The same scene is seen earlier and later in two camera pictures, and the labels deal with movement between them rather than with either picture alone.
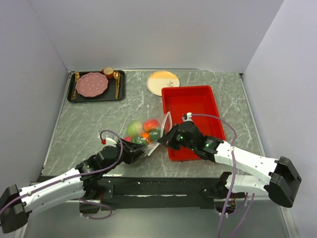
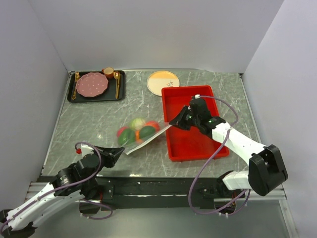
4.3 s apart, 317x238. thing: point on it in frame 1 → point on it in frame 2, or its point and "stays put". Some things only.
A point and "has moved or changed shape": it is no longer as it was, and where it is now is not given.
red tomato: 150,124 stays put
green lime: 154,135 → 146,132
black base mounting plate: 154,192 stays put
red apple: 129,139 → 120,130
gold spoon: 116,75 stays put
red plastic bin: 180,100 stays put
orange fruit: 145,135 → 137,135
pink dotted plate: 91,84 stays put
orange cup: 108,72 stays put
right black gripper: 169,138 → 179,121
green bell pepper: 139,139 → 127,137
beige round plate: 158,80 stays put
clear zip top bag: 147,131 has moved or changed shape
